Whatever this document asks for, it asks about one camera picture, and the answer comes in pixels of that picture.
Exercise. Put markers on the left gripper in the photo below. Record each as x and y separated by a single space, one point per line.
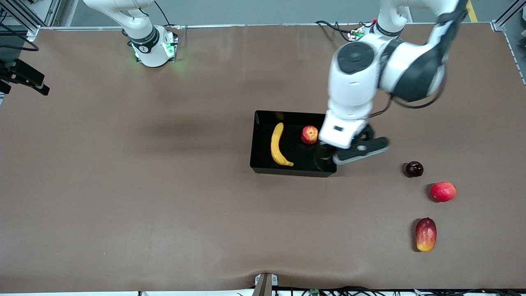
321 158

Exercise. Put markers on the small red yellow apple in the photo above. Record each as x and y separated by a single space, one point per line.
309 135

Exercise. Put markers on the yellow banana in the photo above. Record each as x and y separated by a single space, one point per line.
276 148

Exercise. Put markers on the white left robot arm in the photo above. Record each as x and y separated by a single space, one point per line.
357 90

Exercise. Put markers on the black plastic box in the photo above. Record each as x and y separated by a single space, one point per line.
263 144

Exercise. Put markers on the round red apple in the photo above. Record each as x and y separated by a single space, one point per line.
443 192

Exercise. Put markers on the dark purple plum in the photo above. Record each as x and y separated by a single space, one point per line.
414 169

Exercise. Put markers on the red yellow mango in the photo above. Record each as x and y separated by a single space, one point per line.
426 235

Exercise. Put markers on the brown table mat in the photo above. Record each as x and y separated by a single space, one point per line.
123 205

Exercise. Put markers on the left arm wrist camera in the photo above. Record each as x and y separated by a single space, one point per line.
372 147

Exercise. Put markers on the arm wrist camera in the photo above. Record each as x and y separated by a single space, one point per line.
28 77
372 147

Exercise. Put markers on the camera mount post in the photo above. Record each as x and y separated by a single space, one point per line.
265 285

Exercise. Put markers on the aluminium frame profile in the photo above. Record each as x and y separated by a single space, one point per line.
31 24
503 20

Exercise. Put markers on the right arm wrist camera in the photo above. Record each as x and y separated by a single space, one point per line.
28 77

